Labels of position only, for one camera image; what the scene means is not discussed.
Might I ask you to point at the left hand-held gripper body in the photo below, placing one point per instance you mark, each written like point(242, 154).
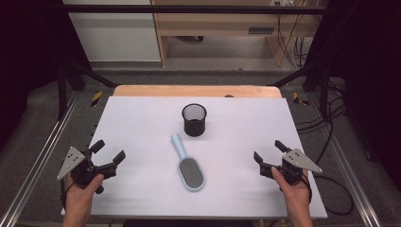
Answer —
point(80, 167)

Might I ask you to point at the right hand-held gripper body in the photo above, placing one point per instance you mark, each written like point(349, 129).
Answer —
point(294, 170)

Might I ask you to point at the light blue hairbrush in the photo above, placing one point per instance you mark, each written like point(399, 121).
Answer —
point(190, 171)

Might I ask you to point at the black mesh cup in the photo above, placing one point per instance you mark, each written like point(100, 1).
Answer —
point(194, 126)

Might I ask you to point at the person's right hand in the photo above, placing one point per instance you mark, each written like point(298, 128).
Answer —
point(294, 194)

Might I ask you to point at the person's left hand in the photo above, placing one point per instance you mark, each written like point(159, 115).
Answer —
point(80, 197)

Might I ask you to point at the white board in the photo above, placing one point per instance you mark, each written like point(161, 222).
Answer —
point(151, 126)

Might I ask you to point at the yellow black tape strip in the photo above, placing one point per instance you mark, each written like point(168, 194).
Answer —
point(296, 98)
point(96, 99)

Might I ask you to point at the wooden table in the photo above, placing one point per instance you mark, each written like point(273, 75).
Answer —
point(176, 90)

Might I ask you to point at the black curtain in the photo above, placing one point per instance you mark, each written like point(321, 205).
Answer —
point(372, 78)
point(28, 63)

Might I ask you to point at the white cabinet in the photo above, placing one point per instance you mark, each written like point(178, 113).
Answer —
point(116, 38)

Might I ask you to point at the light wooden desk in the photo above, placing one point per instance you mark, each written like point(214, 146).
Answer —
point(214, 22)

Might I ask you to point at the white power strip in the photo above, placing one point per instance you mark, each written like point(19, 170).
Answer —
point(282, 2)

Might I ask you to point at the aluminium rail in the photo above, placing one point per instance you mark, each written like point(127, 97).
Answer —
point(350, 176)
point(38, 160)

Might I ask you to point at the black metal frame stand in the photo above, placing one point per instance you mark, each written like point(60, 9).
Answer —
point(324, 91)
point(62, 94)

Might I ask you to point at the black horizontal frame bar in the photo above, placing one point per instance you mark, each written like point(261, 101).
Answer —
point(189, 9)

